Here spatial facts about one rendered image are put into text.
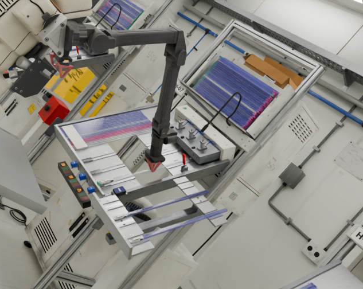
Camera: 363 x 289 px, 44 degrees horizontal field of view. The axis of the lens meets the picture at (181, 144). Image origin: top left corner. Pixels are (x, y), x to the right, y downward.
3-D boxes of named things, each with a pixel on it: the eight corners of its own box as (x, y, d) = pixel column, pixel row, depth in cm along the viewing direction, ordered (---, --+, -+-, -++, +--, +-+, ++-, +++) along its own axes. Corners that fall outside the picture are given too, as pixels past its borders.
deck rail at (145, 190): (104, 209, 206) (104, 199, 202) (102, 206, 207) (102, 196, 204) (228, 170, 240) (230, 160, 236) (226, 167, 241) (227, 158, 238)
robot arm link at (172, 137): (152, 119, 212) (162, 128, 206) (172, 116, 219) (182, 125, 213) (148, 140, 218) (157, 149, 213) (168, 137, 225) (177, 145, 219)
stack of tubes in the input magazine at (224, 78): (243, 128, 234) (277, 89, 233) (191, 87, 269) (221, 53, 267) (253, 139, 243) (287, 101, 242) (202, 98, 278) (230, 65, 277)
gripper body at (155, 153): (155, 151, 225) (157, 138, 221) (165, 161, 218) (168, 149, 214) (144, 152, 221) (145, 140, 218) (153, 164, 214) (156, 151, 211)
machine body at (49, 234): (54, 324, 229) (133, 234, 226) (17, 235, 277) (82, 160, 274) (133, 338, 277) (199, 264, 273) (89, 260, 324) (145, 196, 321)
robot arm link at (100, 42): (179, 20, 191) (192, 29, 184) (174, 51, 198) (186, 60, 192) (79, 24, 166) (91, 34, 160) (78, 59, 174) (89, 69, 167)
